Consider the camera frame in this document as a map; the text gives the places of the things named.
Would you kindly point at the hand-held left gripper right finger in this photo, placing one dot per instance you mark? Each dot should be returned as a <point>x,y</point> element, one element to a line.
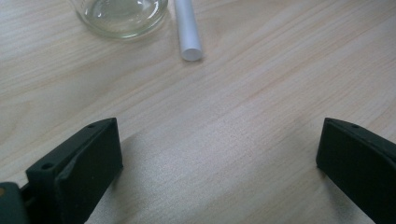
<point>358,161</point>

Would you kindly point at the clear glass jar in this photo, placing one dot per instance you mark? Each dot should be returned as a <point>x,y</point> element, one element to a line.
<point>124,18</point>

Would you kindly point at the white plastic tube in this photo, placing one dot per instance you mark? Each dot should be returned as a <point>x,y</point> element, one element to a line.
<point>188,31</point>

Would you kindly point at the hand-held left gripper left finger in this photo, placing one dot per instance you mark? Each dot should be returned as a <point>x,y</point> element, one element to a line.
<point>77,174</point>

